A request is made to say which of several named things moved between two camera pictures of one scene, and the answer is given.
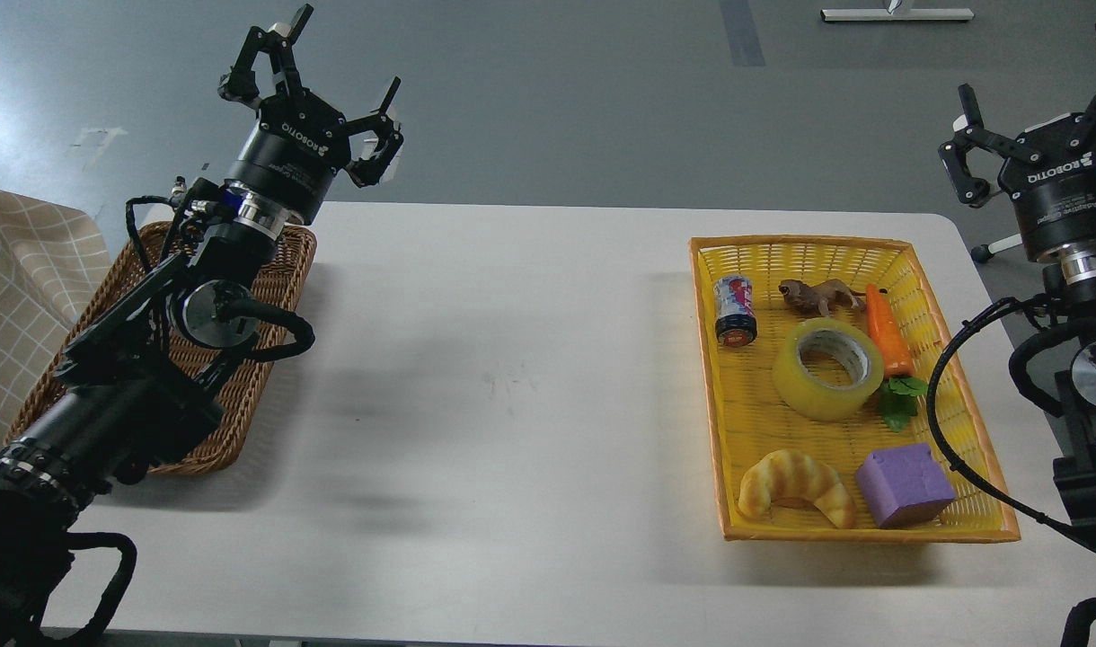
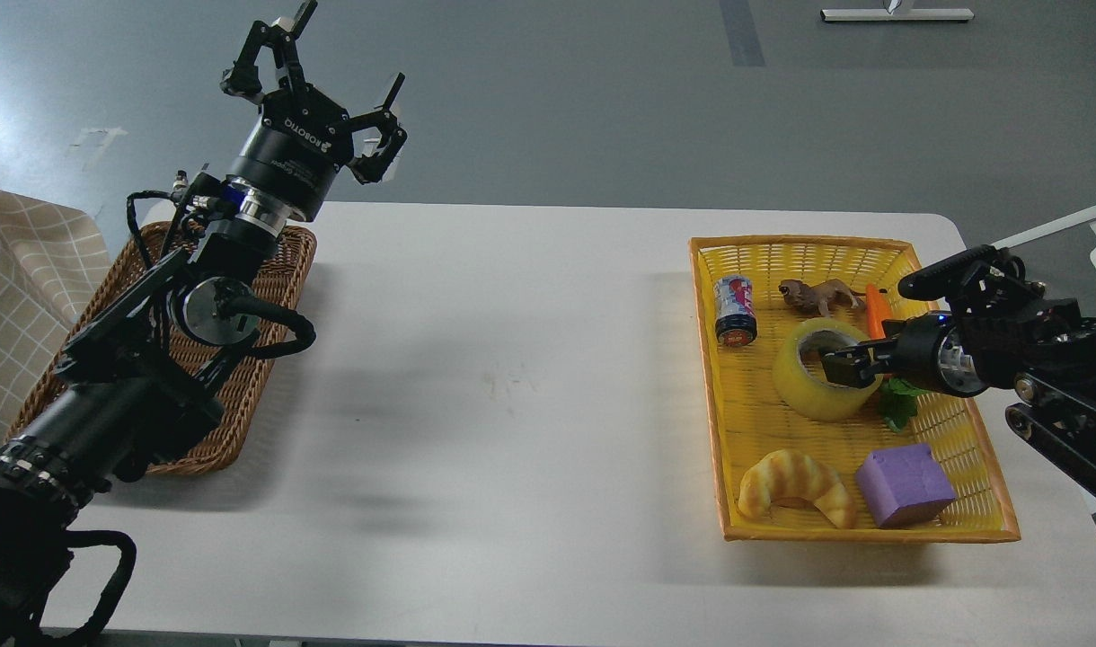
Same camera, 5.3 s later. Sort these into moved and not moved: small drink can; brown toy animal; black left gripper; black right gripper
Moved: black right gripper
Not moved: black left gripper; small drink can; brown toy animal
